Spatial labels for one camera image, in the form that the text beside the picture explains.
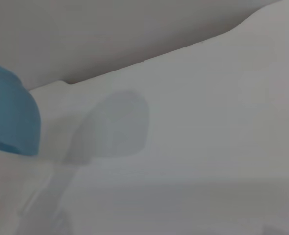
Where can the blue ceramic bowl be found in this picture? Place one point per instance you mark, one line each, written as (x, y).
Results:
(9, 112)

